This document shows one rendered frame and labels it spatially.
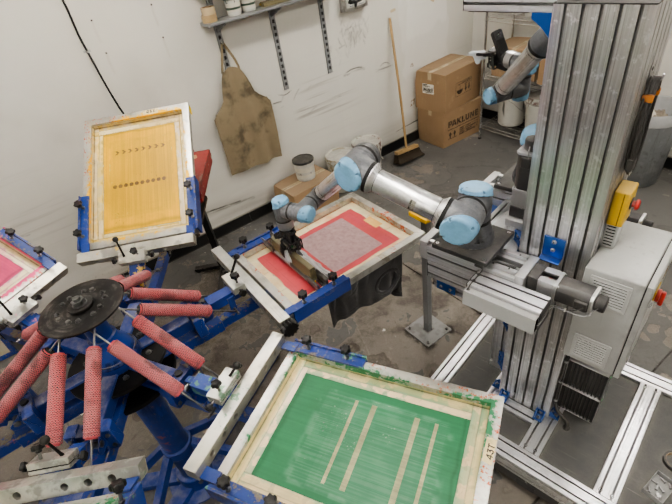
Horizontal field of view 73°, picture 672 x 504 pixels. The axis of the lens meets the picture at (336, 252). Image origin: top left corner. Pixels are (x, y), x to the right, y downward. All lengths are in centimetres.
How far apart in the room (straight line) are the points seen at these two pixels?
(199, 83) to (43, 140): 117
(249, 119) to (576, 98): 297
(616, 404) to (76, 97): 371
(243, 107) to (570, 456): 329
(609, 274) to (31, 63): 337
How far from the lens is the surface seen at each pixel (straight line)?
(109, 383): 198
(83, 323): 180
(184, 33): 381
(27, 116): 367
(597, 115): 157
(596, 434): 258
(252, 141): 412
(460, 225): 150
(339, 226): 242
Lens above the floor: 234
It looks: 38 degrees down
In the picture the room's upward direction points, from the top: 10 degrees counter-clockwise
